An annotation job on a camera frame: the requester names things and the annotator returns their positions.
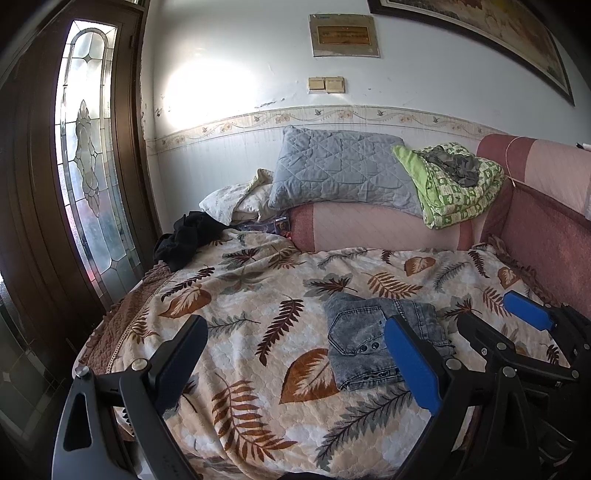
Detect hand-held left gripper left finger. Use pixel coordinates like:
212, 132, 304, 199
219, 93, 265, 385
52, 315, 209, 480

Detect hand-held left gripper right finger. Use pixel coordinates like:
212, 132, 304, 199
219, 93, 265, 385
383, 315, 546, 480

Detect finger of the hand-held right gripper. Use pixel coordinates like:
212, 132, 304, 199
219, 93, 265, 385
502, 290, 591, 370
456, 311, 583, 389

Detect grey-blue denim pants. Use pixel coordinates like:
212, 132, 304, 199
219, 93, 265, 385
323, 294, 457, 393

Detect leaf-printed cream blanket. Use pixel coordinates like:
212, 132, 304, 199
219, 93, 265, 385
74, 228, 578, 480

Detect black cloth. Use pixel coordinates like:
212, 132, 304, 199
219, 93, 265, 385
154, 211, 237, 273

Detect green patterned quilt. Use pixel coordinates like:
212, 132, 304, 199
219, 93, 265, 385
392, 143, 507, 230

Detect pink sofa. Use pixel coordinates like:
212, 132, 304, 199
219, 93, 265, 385
288, 134, 591, 319

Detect grey cloth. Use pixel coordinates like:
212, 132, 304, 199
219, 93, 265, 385
422, 150, 484, 188

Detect purple printed packet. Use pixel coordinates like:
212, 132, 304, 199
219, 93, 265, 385
240, 217, 293, 237

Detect cream pillow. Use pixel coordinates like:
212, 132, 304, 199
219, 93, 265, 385
199, 168, 296, 228

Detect grey quilted pillow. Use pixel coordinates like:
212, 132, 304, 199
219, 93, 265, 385
268, 124, 424, 219

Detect wooden door with glass panel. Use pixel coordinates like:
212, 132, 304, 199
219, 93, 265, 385
0, 0, 163, 352

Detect framed wall picture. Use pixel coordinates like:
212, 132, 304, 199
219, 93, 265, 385
367, 0, 576, 107

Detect wall panel box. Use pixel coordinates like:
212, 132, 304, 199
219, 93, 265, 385
308, 14, 380, 59

